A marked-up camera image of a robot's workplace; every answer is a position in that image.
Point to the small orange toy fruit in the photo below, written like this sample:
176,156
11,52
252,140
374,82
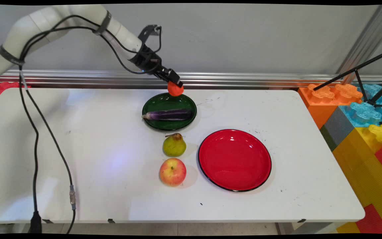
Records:
175,89

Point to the green toy pear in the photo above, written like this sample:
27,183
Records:
174,145

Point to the aluminium post profile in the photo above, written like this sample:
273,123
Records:
366,43

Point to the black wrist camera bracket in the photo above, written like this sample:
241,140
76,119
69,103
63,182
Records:
148,31

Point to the grey giant building block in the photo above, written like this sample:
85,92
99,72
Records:
338,124

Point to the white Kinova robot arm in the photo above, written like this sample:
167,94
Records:
45,23

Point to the dark green plate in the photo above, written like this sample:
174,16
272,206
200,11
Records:
169,101

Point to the blue giant building block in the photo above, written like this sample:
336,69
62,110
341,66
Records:
365,113

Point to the orange giant building block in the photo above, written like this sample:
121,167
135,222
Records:
320,103

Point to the purple toy eggplant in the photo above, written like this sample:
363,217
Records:
171,115

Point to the red plate with black rim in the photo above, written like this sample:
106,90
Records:
234,160

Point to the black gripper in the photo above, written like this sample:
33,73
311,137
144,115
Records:
146,60

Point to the aluminium rail profile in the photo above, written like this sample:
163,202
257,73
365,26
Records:
244,79

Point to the black tripod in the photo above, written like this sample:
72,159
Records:
360,68

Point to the yellow giant building block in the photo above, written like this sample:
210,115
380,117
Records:
363,159

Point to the red yellow toy apple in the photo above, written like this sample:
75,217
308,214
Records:
172,172

